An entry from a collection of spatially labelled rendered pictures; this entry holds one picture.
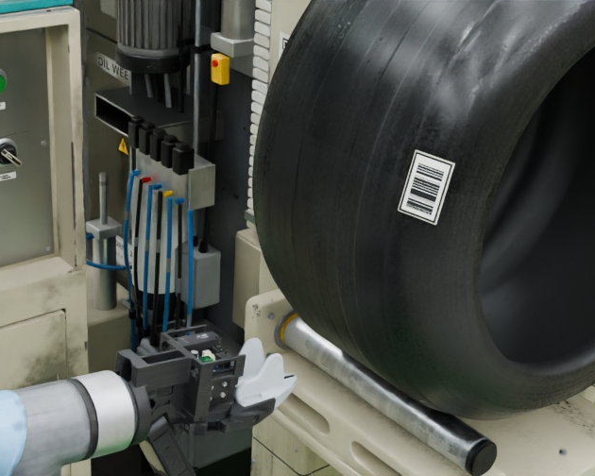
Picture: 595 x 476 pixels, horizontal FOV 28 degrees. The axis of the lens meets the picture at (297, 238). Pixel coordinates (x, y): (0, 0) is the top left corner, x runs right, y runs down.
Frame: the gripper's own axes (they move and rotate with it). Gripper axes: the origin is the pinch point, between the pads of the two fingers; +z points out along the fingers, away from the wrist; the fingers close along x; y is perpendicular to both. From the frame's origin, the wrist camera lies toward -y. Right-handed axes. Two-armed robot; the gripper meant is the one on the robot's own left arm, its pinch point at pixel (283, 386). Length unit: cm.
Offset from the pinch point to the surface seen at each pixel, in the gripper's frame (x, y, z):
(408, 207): -9.3, 23.2, 3.4
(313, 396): 12.9, -11.9, 17.0
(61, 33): 54, 23, 1
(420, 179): -9.6, 26.0, 3.9
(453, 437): -8.3, -6.4, 18.9
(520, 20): -9.7, 40.9, 12.9
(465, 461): -10.9, -7.9, 18.5
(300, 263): 5.0, 11.4, 4.1
